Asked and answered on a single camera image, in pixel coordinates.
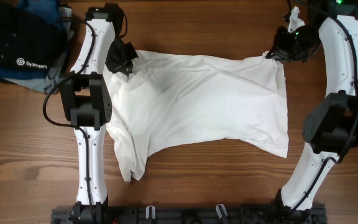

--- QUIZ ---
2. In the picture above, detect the black folded shirt with logo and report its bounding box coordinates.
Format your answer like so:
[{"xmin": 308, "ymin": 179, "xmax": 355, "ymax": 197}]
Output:
[{"xmin": 0, "ymin": 0, "xmax": 68, "ymax": 73}]

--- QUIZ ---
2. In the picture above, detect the blue folded shirt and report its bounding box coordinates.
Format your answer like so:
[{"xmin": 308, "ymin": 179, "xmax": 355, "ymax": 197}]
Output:
[{"xmin": 0, "ymin": 0, "xmax": 71, "ymax": 80}]

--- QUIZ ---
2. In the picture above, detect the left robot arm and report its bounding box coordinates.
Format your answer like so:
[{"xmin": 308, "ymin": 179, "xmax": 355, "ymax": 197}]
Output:
[{"xmin": 52, "ymin": 3, "xmax": 138, "ymax": 223}]

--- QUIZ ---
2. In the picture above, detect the white polo shirt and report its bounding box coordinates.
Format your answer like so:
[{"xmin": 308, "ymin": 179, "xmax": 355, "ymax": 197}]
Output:
[{"xmin": 103, "ymin": 50, "xmax": 289, "ymax": 182}]

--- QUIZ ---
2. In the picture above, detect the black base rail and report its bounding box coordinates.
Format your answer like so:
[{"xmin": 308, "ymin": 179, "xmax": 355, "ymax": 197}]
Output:
[{"xmin": 50, "ymin": 203, "xmax": 328, "ymax": 224}]

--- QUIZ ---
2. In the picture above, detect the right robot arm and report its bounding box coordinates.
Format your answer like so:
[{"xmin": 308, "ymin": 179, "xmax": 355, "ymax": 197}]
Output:
[{"xmin": 266, "ymin": 1, "xmax": 358, "ymax": 221}]

